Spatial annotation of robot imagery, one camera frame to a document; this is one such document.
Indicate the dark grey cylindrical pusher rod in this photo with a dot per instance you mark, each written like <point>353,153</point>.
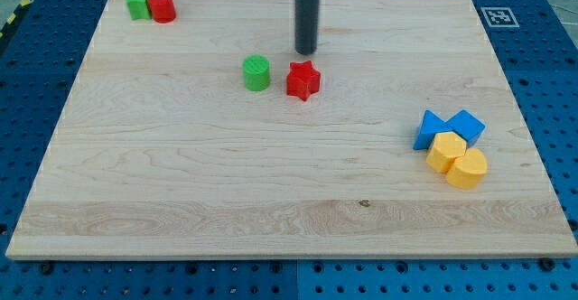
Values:
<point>306,18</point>

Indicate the red star block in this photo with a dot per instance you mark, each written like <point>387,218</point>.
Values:
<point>303,80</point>

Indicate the green cylinder block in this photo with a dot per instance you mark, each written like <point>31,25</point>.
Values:
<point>256,72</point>

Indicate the green star block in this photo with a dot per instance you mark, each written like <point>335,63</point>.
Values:
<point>138,9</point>

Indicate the light wooden board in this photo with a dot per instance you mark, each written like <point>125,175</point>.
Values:
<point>162,153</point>

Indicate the red cylinder block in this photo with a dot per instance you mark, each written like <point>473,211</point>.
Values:
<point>162,11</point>

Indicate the blue triangle block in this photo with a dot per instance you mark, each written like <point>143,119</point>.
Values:
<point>430,126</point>

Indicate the white fiducial marker tag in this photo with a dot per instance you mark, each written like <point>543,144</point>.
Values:
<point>499,17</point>

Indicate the yellow hexagon block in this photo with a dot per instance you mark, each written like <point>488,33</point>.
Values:
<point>444,150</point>

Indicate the blue cube block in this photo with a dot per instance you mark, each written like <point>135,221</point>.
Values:
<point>467,126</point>

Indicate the yellow heart block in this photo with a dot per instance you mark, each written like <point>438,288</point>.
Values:
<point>468,171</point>

